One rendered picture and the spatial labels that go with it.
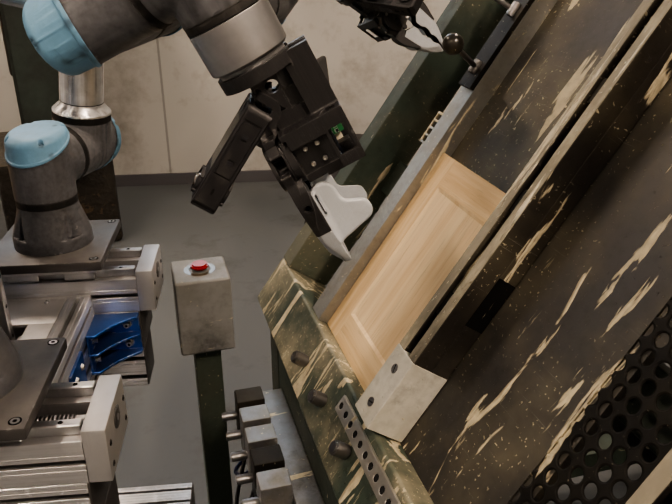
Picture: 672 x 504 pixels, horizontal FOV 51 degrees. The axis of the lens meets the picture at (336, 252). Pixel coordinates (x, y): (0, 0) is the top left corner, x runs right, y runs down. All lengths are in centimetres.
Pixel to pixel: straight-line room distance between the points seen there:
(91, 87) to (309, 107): 92
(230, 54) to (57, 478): 69
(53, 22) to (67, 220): 85
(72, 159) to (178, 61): 346
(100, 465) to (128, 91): 405
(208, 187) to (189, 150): 435
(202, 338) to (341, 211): 97
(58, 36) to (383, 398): 69
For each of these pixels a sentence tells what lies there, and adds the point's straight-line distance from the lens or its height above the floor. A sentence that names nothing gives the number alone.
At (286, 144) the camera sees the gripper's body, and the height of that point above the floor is 144.
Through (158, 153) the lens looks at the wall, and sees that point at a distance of 503.
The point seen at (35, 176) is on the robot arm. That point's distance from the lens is 143.
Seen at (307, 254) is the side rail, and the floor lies 93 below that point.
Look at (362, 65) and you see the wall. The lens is 491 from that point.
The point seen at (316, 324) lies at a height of 90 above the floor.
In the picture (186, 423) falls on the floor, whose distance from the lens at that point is 266.
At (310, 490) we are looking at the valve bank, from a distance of 127.
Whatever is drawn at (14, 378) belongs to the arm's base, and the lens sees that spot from 107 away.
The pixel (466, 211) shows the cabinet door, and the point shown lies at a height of 118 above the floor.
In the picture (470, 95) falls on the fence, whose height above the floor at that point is 133.
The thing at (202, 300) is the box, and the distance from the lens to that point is 155.
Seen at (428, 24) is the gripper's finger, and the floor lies 145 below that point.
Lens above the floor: 161
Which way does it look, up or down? 24 degrees down
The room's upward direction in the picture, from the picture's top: straight up
